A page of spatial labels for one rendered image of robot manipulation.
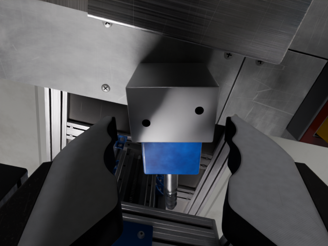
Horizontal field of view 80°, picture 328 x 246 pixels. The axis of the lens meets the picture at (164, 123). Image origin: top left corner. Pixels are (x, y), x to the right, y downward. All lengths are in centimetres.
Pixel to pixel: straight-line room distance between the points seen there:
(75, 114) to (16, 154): 71
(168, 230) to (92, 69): 35
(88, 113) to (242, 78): 79
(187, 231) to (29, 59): 39
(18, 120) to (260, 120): 130
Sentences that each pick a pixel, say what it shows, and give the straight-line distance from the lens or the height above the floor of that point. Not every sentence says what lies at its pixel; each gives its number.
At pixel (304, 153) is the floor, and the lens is 146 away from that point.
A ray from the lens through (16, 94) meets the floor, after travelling 130.
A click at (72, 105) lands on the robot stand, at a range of 91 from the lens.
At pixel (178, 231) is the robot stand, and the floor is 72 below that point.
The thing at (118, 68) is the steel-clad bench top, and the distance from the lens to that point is 16.
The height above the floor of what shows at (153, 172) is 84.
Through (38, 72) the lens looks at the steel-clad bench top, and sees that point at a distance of 19.
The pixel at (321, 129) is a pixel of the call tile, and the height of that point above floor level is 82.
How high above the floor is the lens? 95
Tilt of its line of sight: 60 degrees down
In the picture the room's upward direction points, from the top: 178 degrees counter-clockwise
